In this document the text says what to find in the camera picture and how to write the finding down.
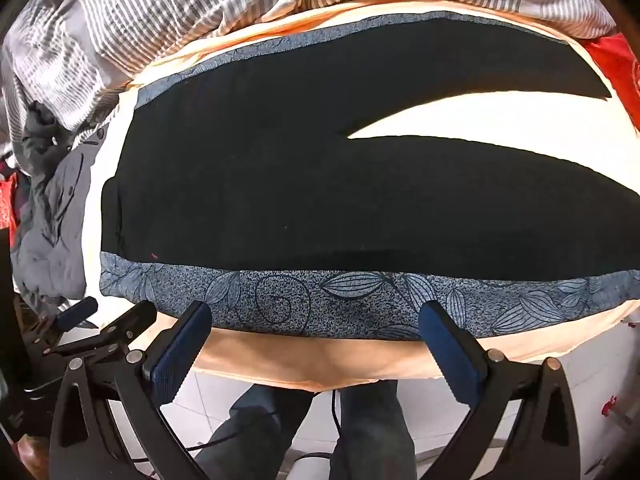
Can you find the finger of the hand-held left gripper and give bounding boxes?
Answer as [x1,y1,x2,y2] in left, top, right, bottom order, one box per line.
[32,296,99,343]
[50,300,158,361]

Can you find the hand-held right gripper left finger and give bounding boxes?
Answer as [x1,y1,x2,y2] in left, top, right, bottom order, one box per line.
[50,301,214,480]

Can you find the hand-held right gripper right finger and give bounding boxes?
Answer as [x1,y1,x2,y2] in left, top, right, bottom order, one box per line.
[419,301,581,480]

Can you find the black pants with blue bands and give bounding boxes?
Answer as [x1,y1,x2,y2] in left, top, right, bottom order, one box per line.
[100,10,640,341]

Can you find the person's left hand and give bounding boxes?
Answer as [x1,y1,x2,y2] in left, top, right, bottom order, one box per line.
[17,435,52,477]

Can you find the grey garment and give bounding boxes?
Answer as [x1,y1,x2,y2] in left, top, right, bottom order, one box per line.
[10,102,108,303]

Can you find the person's left leg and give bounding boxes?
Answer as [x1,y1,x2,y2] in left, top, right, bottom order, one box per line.
[192,384,317,480]

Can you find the person's leg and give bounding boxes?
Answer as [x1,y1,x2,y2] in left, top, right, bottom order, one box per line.
[192,384,317,480]
[329,379,417,480]

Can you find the person's right leg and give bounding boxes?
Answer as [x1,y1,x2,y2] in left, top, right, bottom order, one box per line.
[329,379,417,480]

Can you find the peach bed sheet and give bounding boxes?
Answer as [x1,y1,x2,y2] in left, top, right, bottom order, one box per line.
[82,0,640,393]

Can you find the red fabric item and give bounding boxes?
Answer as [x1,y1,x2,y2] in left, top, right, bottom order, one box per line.
[0,172,20,233]

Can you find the grey striped duvet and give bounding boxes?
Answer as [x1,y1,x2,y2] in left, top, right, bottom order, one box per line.
[0,0,618,131]

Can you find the red cloth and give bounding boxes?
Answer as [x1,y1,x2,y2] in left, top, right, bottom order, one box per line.
[582,35,640,133]

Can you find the black cable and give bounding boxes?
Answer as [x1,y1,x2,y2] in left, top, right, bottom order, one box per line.
[287,389,347,463]

